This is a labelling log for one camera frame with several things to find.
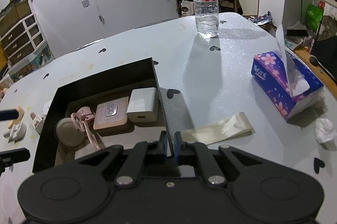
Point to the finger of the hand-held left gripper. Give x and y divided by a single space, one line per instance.
9 114
15 155

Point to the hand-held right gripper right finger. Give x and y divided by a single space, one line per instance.
178 146

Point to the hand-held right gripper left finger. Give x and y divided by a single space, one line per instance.
163 145

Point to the grey white plastic holder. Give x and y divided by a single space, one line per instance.
18 132

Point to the white charger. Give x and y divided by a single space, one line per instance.
143 103

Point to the clear round plastic disc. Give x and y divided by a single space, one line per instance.
67 133

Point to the wooden block with clear hook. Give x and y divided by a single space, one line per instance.
110 117

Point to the black cardboard box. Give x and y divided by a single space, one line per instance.
105 82

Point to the small brown cylinder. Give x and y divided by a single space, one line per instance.
35 120

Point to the white round puck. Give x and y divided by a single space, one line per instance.
48 107

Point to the folded cream plastic bag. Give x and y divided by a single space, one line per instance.
218 129

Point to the colourful painted cabinet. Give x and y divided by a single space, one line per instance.
30 63

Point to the white dark drawer unit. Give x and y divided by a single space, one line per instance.
21 37

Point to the glass fish tank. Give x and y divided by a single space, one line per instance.
13 7

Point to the purple floral tissue box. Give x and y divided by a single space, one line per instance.
273 82

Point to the crumpled white tissue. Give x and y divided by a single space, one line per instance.
326 130

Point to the dark patterned cloth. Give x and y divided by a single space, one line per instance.
259 19

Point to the wooden side table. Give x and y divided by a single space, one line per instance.
305 57

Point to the green bag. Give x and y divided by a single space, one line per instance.
314 14

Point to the small white wall socket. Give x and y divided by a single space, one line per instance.
85 3

